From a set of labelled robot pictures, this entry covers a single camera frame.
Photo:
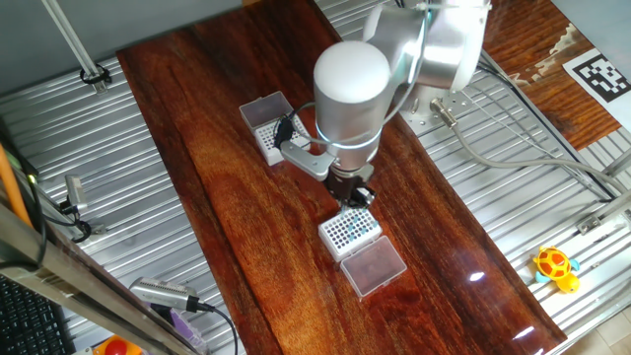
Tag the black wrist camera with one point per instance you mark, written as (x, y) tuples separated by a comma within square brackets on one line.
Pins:
[(283, 132)]

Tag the white paper marker sheet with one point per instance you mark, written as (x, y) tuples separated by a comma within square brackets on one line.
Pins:
[(604, 74)]

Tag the white hinged pipette tip box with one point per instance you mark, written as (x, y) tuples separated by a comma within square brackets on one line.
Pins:
[(263, 109), (374, 268)]

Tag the yellow orange turtle toy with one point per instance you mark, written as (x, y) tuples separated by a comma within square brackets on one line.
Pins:
[(554, 263)]

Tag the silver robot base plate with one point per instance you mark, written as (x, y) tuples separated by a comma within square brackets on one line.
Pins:
[(458, 106)]

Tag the aluminium frame beam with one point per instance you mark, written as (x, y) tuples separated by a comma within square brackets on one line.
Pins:
[(49, 261)]

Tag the glossy wooden board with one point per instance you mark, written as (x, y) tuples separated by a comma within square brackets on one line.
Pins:
[(222, 222)]

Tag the black rod clamp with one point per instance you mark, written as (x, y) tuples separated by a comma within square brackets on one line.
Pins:
[(105, 78)]

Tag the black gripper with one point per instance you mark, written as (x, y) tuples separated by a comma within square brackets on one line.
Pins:
[(350, 183)]

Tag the purple pipette tip box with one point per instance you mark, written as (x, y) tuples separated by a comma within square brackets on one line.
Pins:
[(183, 325)]

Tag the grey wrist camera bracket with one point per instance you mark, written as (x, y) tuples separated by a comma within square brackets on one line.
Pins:
[(305, 160)]

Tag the grey flat panel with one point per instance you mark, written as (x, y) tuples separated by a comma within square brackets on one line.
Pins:
[(606, 20)]

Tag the aluminium profile bar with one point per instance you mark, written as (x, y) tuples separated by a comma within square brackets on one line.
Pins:
[(621, 165)]

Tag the aluminium profile bracket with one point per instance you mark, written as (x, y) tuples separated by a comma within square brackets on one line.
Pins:
[(589, 224)]

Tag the orange pole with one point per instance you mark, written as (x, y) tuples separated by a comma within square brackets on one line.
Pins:
[(12, 192)]

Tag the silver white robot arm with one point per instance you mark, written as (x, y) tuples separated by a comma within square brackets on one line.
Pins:
[(350, 98)]

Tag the black keyboard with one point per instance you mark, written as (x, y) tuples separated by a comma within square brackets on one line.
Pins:
[(29, 320)]

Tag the aluminium rod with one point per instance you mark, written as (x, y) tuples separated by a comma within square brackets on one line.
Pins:
[(69, 39)]

